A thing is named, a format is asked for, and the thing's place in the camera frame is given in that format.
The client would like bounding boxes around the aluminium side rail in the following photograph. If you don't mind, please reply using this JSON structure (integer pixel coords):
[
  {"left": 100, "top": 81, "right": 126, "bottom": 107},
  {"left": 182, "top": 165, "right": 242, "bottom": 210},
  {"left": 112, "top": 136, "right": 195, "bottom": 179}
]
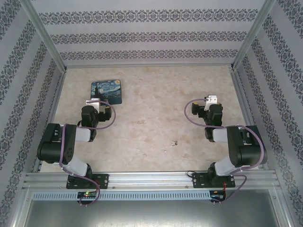
[
  {"left": 32, "top": 68, "right": 67, "bottom": 172},
  {"left": 231, "top": 69, "right": 270, "bottom": 170}
]

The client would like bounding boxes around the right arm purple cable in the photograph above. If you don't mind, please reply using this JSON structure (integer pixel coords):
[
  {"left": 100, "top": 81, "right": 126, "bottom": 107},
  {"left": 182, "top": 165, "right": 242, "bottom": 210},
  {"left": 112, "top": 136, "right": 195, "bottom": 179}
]
[{"left": 184, "top": 98, "right": 266, "bottom": 204}]

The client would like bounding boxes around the right aluminium side rail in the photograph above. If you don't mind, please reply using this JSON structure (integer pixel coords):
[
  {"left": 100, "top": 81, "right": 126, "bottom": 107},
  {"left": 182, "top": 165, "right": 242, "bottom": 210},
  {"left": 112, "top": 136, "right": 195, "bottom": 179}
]
[{"left": 231, "top": 69, "right": 270, "bottom": 170}]

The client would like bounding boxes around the controller circuit board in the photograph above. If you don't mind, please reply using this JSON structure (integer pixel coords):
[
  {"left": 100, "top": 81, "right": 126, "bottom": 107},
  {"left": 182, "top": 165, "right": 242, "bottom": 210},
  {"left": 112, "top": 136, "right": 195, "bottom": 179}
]
[
  {"left": 210, "top": 191, "right": 227, "bottom": 200},
  {"left": 77, "top": 191, "right": 99, "bottom": 200}
]

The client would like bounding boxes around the left aluminium side rail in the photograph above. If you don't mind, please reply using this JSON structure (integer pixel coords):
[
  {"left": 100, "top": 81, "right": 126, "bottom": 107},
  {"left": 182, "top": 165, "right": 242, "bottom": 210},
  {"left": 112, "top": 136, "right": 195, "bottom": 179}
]
[{"left": 32, "top": 68, "right": 67, "bottom": 172}]

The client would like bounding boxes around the right controller circuit board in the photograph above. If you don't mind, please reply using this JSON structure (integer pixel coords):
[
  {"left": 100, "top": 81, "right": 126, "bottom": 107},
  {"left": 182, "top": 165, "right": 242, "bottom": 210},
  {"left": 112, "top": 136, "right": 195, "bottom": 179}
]
[{"left": 210, "top": 191, "right": 227, "bottom": 200}]

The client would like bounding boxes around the left controller circuit board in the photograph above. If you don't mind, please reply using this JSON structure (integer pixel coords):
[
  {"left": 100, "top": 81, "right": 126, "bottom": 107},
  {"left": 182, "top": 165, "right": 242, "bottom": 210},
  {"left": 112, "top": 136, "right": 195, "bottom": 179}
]
[{"left": 77, "top": 191, "right": 99, "bottom": 200}]

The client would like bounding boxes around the aluminium frame post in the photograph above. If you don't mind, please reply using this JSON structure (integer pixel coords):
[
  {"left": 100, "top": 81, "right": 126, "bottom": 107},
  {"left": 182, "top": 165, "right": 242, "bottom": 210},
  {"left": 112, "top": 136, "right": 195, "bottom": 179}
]
[
  {"left": 18, "top": 0, "right": 68, "bottom": 71},
  {"left": 230, "top": 0, "right": 277, "bottom": 70}
]

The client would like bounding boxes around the aluminium cross rail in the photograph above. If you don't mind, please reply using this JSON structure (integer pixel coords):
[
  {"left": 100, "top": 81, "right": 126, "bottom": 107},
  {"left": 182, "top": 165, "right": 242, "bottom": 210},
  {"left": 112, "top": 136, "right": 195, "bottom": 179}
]
[{"left": 22, "top": 170, "right": 282, "bottom": 191}]

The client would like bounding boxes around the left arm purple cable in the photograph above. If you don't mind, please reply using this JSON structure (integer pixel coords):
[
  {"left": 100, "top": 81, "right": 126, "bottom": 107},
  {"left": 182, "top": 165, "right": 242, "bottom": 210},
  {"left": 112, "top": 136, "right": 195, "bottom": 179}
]
[{"left": 59, "top": 100, "right": 117, "bottom": 208}]

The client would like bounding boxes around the grey metal panel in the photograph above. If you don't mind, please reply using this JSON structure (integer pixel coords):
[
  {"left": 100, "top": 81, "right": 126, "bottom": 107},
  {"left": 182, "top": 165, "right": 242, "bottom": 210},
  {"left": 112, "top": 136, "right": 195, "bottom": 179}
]
[{"left": 14, "top": 186, "right": 292, "bottom": 227}]

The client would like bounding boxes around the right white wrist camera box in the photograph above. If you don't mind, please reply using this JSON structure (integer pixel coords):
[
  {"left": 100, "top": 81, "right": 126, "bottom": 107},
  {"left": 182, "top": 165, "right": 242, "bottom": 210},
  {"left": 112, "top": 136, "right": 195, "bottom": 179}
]
[{"left": 204, "top": 95, "right": 218, "bottom": 111}]

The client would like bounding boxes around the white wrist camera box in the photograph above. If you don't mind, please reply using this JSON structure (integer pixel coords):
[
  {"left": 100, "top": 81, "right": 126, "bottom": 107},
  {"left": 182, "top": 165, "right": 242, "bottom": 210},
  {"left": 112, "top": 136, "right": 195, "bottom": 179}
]
[
  {"left": 85, "top": 97, "right": 102, "bottom": 112},
  {"left": 204, "top": 95, "right": 218, "bottom": 111}
]

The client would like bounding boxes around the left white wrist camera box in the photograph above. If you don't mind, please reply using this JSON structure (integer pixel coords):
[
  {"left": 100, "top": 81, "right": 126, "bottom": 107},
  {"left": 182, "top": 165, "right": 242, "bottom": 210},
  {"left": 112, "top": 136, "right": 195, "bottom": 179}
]
[{"left": 85, "top": 97, "right": 102, "bottom": 112}]

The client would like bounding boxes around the right aluminium frame post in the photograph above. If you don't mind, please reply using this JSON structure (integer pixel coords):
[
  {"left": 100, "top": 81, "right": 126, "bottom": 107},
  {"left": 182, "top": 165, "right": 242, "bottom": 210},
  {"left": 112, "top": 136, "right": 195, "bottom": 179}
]
[{"left": 230, "top": 0, "right": 277, "bottom": 70}]

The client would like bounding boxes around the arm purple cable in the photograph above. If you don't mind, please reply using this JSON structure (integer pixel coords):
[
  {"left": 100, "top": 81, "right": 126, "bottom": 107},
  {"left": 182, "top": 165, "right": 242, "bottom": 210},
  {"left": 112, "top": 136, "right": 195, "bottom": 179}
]
[
  {"left": 59, "top": 100, "right": 117, "bottom": 208},
  {"left": 184, "top": 98, "right": 266, "bottom": 204}
]

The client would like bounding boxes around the starry night print box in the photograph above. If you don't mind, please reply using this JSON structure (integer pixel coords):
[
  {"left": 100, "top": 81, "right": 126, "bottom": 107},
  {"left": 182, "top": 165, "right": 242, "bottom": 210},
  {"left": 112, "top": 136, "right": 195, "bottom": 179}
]
[{"left": 89, "top": 79, "right": 124, "bottom": 105}]

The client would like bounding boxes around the left aluminium frame post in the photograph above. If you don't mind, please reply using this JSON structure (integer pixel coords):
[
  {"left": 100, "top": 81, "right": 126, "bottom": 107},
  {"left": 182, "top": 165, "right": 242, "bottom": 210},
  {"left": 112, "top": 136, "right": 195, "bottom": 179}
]
[{"left": 18, "top": 0, "right": 68, "bottom": 71}]

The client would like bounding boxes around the grey slotted cable duct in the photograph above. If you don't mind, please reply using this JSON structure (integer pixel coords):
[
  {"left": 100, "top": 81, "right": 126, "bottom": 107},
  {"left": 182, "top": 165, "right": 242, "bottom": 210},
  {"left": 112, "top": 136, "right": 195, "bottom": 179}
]
[{"left": 31, "top": 191, "right": 212, "bottom": 201}]

